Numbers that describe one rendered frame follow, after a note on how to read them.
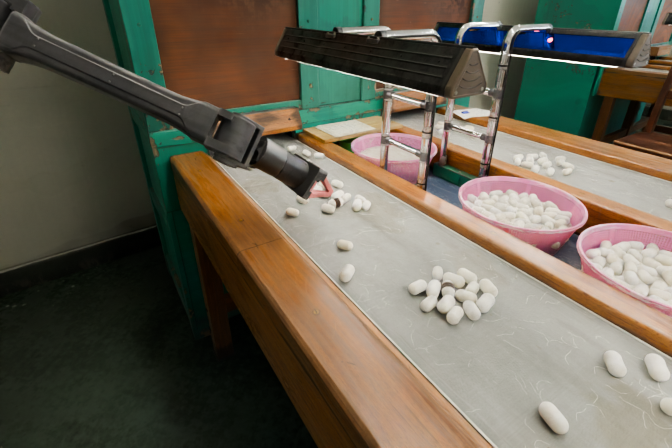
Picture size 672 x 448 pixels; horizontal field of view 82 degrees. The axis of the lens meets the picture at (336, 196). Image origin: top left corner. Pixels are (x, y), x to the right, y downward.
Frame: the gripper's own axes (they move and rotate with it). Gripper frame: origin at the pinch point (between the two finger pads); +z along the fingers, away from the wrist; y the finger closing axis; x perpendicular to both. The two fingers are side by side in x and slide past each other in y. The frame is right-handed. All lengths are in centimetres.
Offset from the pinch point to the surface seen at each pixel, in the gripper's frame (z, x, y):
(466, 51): -11.6, -29.0, -22.7
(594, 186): 56, -37, -23
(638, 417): 9, 1, -58
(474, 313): 4.7, 2.6, -37.3
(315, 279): -8.3, 12.4, -18.6
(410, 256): 8.7, 1.6, -19.8
